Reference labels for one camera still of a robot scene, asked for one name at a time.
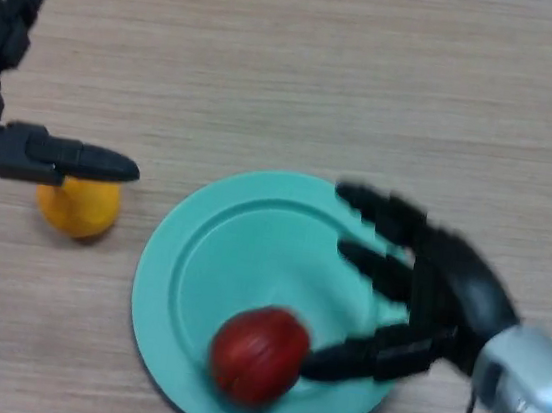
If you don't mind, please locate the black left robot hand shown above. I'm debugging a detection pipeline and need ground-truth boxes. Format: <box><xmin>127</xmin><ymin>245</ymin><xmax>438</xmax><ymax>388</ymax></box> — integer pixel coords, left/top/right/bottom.
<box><xmin>0</xmin><ymin>0</ymin><xmax>162</xmax><ymax>213</ymax></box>

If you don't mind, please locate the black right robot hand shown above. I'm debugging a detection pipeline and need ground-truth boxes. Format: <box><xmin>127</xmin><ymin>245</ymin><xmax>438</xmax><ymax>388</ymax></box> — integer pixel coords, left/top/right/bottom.
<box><xmin>297</xmin><ymin>179</ymin><xmax>534</xmax><ymax>405</ymax></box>

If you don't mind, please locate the red apple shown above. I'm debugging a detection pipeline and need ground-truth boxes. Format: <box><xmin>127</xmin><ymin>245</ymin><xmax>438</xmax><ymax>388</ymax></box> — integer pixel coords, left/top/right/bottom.
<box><xmin>204</xmin><ymin>299</ymin><xmax>315</xmax><ymax>412</ymax></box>

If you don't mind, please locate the green round plate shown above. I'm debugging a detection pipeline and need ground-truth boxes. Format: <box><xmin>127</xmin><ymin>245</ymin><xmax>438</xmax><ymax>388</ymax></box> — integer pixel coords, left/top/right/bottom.
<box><xmin>118</xmin><ymin>153</ymin><xmax>433</xmax><ymax>413</ymax></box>

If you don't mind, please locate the yellow pear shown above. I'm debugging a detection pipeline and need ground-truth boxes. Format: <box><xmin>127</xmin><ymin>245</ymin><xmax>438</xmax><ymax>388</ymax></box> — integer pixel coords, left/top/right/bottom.
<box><xmin>31</xmin><ymin>170</ymin><xmax>124</xmax><ymax>243</ymax></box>

